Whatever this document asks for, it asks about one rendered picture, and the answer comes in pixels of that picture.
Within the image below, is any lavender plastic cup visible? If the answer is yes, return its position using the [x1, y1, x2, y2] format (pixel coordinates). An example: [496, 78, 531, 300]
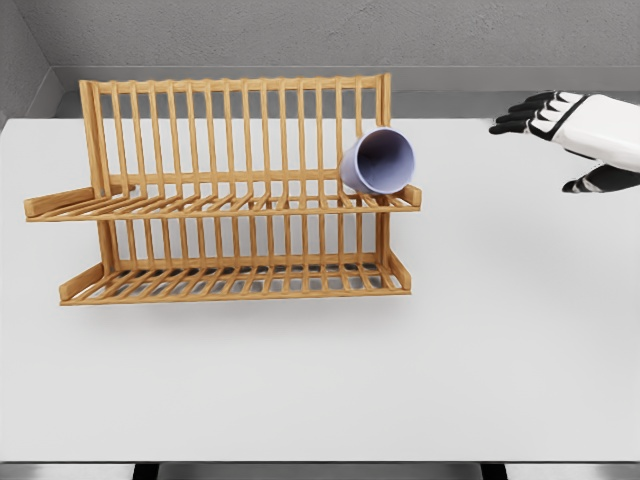
[338, 126, 417, 196]

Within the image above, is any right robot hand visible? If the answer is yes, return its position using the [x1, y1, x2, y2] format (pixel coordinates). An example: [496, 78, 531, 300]
[488, 90, 640, 195]

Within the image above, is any wooden two-tier dish rack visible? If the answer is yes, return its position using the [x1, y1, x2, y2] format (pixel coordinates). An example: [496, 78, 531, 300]
[23, 72, 423, 307]

